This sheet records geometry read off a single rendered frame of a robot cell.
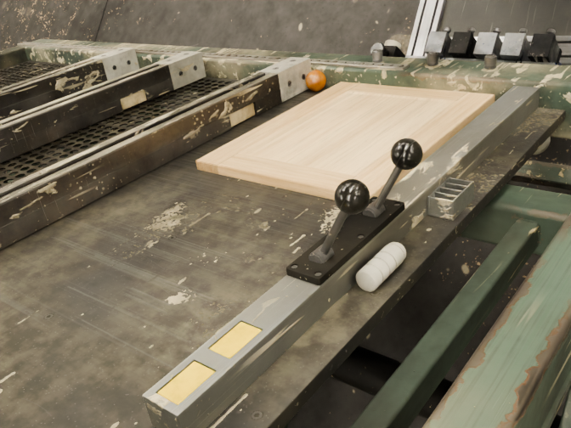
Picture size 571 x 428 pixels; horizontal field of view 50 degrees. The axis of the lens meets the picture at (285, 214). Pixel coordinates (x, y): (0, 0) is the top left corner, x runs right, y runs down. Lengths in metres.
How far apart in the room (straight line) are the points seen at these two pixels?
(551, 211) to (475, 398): 0.50
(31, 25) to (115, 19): 0.90
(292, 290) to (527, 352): 0.25
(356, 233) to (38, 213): 0.54
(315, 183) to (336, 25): 1.84
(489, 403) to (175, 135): 0.84
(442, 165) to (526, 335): 0.41
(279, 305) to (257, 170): 0.42
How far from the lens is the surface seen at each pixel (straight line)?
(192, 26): 3.35
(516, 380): 0.56
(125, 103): 1.60
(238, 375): 0.62
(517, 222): 0.99
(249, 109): 1.36
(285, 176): 1.01
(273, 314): 0.66
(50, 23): 4.43
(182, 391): 0.60
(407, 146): 0.73
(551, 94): 1.28
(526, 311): 0.64
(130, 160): 1.15
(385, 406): 0.68
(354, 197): 0.63
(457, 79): 1.34
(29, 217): 1.06
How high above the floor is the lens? 2.05
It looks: 53 degrees down
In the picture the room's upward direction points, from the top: 68 degrees counter-clockwise
